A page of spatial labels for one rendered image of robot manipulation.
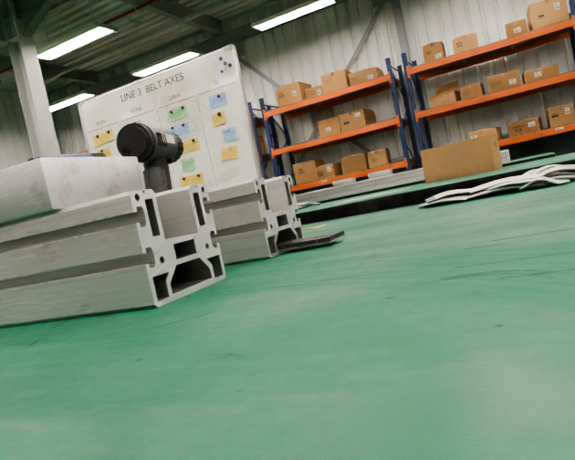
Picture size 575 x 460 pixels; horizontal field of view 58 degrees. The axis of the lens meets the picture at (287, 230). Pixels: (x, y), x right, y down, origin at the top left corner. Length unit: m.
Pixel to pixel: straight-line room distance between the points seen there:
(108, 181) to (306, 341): 0.30
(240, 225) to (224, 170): 3.18
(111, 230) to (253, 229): 0.20
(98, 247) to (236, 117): 3.31
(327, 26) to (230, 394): 11.78
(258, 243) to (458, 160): 1.91
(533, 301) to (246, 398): 0.11
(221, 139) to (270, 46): 8.70
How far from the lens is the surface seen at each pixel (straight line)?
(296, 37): 12.16
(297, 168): 10.90
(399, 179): 3.85
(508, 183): 0.80
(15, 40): 9.85
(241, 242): 0.56
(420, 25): 11.30
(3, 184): 0.46
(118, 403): 0.20
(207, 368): 0.21
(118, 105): 4.34
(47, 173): 0.43
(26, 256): 0.46
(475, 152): 2.39
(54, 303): 0.45
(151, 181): 0.84
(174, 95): 4.00
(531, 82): 9.78
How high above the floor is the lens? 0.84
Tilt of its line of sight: 3 degrees down
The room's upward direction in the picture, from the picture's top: 12 degrees counter-clockwise
